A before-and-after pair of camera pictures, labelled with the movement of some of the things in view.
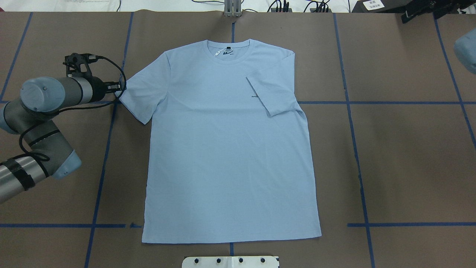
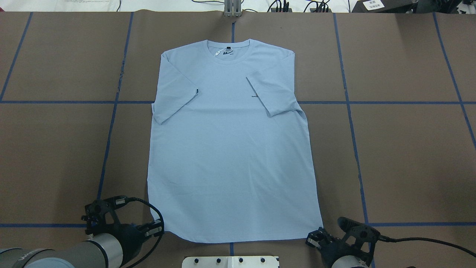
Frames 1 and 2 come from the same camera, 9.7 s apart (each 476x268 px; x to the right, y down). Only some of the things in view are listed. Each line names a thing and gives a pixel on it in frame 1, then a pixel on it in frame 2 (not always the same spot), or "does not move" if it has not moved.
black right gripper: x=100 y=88 → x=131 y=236
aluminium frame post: x=232 y=8 does not move
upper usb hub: x=281 y=10 does not move
